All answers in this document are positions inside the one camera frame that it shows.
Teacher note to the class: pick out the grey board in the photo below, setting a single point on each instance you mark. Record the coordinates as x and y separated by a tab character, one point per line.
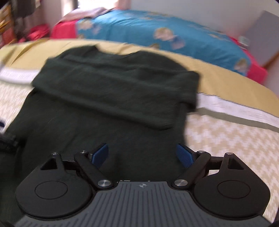
263	37

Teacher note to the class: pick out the blue floral bed quilt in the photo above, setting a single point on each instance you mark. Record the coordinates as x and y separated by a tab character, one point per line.
166	33

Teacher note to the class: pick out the red bed sheet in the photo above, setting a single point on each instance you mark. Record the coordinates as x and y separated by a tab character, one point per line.
67	30

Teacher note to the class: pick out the patterned beige table cloth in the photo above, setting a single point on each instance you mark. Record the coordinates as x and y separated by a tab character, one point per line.
234	113

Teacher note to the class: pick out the dark green knit sweater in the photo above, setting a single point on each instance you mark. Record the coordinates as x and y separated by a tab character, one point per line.
136	103

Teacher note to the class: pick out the small digital clock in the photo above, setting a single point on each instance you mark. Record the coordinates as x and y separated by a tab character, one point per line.
243	41

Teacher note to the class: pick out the pink pillow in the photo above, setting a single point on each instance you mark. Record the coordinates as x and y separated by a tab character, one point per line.
78	14

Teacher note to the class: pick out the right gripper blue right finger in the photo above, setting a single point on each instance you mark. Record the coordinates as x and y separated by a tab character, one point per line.
195	166

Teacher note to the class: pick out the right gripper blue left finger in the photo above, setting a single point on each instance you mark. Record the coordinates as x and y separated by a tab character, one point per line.
90	164

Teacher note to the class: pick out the wooden shelf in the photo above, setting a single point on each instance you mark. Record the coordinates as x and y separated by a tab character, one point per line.
7	25

